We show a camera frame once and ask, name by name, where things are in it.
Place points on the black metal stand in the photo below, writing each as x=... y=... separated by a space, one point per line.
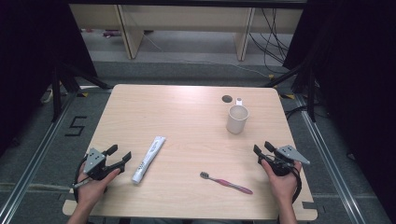
x=56 y=93
x=311 y=96

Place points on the white cup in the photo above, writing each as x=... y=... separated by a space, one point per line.
x=236 y=123

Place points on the metal floor rail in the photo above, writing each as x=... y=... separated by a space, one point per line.
x=34 y=155
x=330 y=161

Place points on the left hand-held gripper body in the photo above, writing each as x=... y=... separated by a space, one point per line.
x=93 y=160

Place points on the person's right hand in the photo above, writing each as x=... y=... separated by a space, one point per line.
x=284 y=186

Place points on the person's left hand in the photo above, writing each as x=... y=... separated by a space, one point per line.
x=91 y=191

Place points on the white toothpaste tube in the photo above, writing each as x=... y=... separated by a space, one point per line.
x=148 y=159

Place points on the black curtain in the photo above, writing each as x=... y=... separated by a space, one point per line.
x=28 y=62
x=358 y=77

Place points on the pink toothbrush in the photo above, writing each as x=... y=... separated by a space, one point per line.
x=229 y=183

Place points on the black table grommet hole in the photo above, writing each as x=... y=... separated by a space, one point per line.
x=227 y=99

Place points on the beige wooden desk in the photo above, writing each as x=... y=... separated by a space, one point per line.
x=186 y=18

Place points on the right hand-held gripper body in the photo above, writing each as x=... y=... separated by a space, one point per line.
x=288 y=153

